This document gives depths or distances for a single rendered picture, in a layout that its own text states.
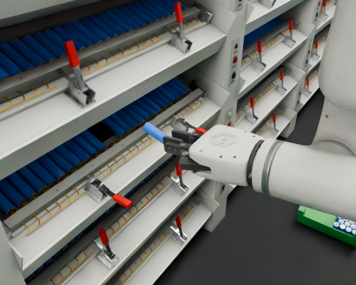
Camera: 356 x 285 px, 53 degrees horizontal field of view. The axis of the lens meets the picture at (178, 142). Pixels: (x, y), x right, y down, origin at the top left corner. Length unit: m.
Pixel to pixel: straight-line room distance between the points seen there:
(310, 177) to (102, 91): 0.34
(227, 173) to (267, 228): 0.77
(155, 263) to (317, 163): 0.64
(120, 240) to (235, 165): 0.40
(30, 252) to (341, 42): 0.51
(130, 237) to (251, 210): 0.61
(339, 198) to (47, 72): 0.44
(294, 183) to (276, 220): 0.83
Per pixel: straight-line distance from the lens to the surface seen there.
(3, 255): 0.57
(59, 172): 0.67
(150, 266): 1.03
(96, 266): 0.81
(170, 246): 1.07
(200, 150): 0.55
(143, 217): 0.88
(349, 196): 0.49
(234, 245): 1.23
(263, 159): 0.52
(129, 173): 0.71
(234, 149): 0.55
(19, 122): 0.53
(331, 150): 0.54
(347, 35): 0.42
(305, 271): 1.22
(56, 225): 0.64
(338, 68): 0.43
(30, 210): 0.62
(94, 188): 0.66
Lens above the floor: 0.94
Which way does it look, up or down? 35 degrees down
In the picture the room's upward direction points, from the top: straight up
